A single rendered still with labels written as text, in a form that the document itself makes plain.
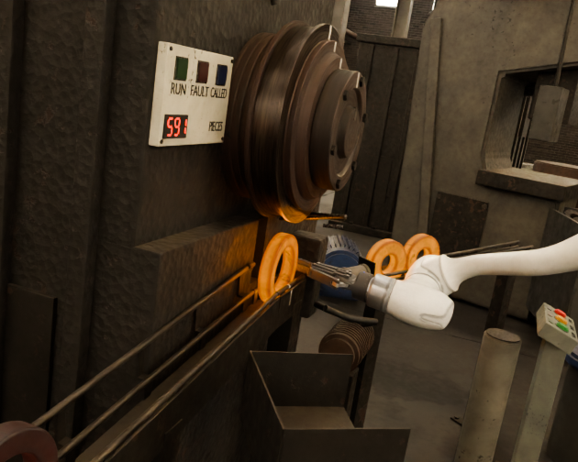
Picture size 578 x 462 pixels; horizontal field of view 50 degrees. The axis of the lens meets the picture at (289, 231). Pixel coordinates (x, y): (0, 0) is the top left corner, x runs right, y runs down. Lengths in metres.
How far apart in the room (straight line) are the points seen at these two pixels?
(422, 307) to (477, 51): 2.79
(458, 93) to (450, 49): 0.28
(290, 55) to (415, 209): 3.01
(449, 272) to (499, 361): 0.55
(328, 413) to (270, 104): 0.63
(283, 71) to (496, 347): 1.21
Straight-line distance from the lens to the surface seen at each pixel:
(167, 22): 1.17
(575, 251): 1.48
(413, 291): 1.57
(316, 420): 1.21
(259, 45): 1.44
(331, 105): 1.36
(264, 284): 1.51
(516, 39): 4.11
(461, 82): 4.17
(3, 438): 0.84
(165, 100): 1.14
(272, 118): 1.30
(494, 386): 2.18
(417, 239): 2.06
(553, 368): 2.20
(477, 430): 2.25
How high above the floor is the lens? 1.19
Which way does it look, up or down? 13 degrees down
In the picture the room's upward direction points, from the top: 9 degrees clockwise
